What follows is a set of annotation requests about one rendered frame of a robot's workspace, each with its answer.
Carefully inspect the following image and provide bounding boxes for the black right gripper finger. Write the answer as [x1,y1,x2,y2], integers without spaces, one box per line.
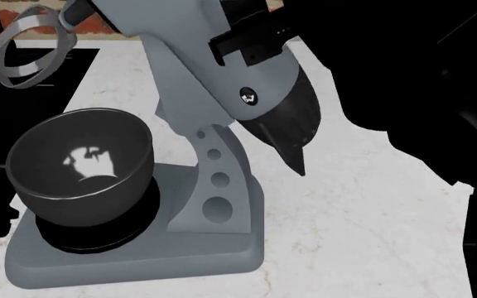
[219,0,273,17]
[208,11,302,68]

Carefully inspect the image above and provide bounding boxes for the grey stand mixer base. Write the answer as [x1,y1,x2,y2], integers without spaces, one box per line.
[4,123,265,291]

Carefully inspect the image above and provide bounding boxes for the silver whisk attachment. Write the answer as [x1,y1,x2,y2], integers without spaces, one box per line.
[0,5,79,90]

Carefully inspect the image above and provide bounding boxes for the dark metal mixing bowl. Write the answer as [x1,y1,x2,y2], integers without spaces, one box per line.
[5,107,161,254]

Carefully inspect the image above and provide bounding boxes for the black cooktop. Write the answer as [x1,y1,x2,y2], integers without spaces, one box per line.
[0,42,101,251]

